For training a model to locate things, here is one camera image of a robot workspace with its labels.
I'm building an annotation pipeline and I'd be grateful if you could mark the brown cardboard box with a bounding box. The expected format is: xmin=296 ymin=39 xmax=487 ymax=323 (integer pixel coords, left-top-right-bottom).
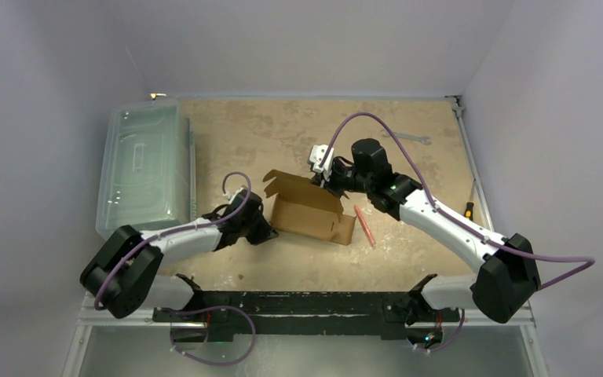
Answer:
xmin=262 ymin=170 xmax=356 ymax=246

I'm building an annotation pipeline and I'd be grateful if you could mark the silver open-end wrench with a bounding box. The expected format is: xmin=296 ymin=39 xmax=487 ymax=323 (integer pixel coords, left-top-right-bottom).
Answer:
xmin=381 ymin=130 xmax=432 ymax=145

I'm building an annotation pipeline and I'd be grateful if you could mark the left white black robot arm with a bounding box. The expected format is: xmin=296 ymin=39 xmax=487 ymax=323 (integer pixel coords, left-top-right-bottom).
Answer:
xmin=79 ymin=190 xmax=279 ymax=321

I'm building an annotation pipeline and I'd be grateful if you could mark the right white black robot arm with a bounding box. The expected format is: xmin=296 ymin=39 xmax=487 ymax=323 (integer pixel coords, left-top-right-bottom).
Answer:
xmin=309 ymin=138 xmax=541 ymax=324

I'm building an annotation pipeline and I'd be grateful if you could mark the clear plastic storage bin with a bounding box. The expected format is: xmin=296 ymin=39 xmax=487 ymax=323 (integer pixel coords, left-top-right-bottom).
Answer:
xmin=95 ymin=99 xmax=196 ymax=240

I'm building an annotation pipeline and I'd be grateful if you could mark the aluminium frame rail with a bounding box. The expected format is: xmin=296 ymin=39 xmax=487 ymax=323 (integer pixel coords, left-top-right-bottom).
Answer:
xmin=62 ymin=296 xmax=550 ymax=377

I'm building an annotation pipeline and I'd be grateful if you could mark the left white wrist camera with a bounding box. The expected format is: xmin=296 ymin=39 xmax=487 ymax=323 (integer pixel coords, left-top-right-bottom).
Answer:
xmin=223 ymin=186 xmax=250 ymax=207

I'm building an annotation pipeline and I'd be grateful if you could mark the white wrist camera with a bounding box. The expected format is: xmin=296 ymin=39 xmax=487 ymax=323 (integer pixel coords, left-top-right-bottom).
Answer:
xmin=308 ymin=145 xmax=334 ymax=181
xmin=223 ymin=186 xmax=250 ymax=207

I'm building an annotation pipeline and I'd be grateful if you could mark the yellow black screwdriver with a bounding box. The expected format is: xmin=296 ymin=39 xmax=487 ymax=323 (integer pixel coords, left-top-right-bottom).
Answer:
xmin=463 ymin=179 xmax=477 ymax=221

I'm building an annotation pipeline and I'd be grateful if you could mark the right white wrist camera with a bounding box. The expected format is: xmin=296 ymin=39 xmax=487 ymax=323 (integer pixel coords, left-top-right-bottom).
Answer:
xmin=308 ymin=145 xmax=334 ymax=181

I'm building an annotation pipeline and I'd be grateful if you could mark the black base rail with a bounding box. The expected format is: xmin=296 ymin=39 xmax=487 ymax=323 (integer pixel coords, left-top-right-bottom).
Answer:
xmin=153 ymin=291 xmax=460 ymax=342

